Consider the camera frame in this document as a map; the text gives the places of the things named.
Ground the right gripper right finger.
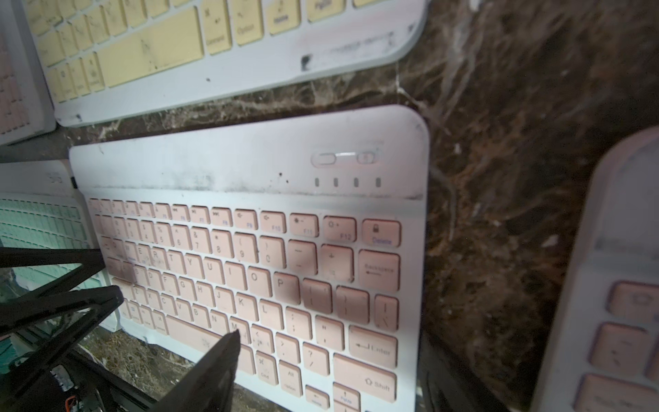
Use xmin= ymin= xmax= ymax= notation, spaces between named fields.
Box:
xmin=149 ymin=331 xmax=241 ymax=412

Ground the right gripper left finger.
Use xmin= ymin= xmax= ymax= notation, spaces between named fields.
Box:
xmin=1 ymin=247 xmax=124 ymax=399

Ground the near green keyboard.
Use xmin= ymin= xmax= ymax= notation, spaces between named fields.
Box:
xmin=0 ymin=159 xmax=122 ymax=333

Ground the left pink keyboard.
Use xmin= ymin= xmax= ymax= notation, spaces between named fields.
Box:
xmin=1 ymin=1 xmax=57 ymax=145

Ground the centre yellow keyboard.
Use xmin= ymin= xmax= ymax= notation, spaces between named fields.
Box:
xmin=8 ymin=0 xmax=429 ymax=127

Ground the right near pink keyboard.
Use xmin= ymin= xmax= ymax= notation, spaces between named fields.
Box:
xmin=531 ymin=127 xmax=658 ymax=411

